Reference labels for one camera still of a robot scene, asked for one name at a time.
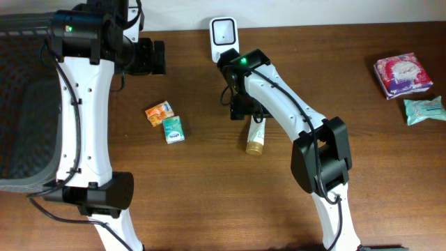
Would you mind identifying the white cream tube gold cap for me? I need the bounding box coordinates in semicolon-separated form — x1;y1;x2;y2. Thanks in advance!
245;118;266;155

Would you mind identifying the orange tissue pack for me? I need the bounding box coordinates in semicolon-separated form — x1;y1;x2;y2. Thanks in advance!
144;101;174;127

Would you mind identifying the small teal tissue pack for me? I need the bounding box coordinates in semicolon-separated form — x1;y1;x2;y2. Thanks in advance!
162;116;185;144

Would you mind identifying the mint green wipes pack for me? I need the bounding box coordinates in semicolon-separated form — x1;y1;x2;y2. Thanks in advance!
403;96;445;126

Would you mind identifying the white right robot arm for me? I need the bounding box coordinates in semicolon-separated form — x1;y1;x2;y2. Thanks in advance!
217;49;362;250

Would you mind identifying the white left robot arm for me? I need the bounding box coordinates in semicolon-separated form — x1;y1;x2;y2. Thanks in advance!
39;0;166;250

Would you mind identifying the white barcode scanner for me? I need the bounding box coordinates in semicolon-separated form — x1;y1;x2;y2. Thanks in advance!
209;17;240;63

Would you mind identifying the dark grey plastic basket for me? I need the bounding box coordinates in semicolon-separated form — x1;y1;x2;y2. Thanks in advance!
1;13;61;193

